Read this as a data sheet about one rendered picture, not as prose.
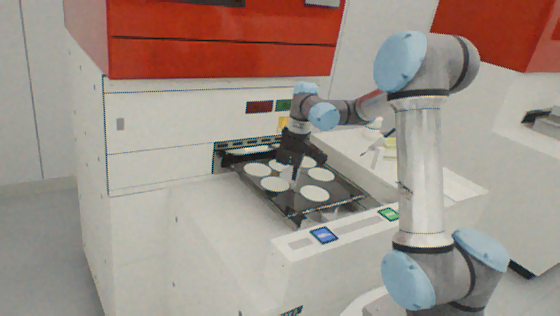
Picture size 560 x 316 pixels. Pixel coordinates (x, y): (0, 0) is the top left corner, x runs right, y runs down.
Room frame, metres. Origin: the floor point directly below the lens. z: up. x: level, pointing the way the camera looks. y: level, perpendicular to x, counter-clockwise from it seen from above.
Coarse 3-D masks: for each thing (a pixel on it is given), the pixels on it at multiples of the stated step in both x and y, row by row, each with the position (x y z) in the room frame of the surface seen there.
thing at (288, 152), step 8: (288, 128) 1.19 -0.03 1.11; (288, 136) 1.16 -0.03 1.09; (296, 136) 1.14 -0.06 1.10; (304, 136) 1.14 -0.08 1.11; (280, 144) 1.17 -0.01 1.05; (288, 144) 1.16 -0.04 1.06; (280, 152) 1.15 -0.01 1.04; (288, 152) 1.14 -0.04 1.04; (296, 152) 1.14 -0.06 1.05; (304, 152) 1.18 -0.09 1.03; (280, 160) 1.14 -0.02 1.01; (288, 160) 1.14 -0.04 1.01; (296, 160) 1.13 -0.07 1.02
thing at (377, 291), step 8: (376, 288) 0.83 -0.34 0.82; (384, 288) 0.84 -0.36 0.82; (360, 296) 0.79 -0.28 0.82; (368, 296) 0.80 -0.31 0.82; (376, 296) 0.80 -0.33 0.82; (352, 304) 0.76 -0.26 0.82; (360, 304) 0.76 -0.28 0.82; (344, 312) 0.73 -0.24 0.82; (352, 312) 0.73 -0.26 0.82; (360, 312) 0.74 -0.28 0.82; (488, 312) 0.81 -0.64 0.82
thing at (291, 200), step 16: (256, 160) 1.34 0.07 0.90; (256, 176) 1.21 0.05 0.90; (272, 176) 1.23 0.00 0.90; (304, 176) 1.27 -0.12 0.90; (336, 176) 1.32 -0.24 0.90; (272, 192) 1.12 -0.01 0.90; (288, 192) 1.14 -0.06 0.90; (336, 192) 1.19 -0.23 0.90; (352, 192) 1.21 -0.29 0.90; (288, 208) 1.04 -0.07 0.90; (304, 208) 1.05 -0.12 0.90
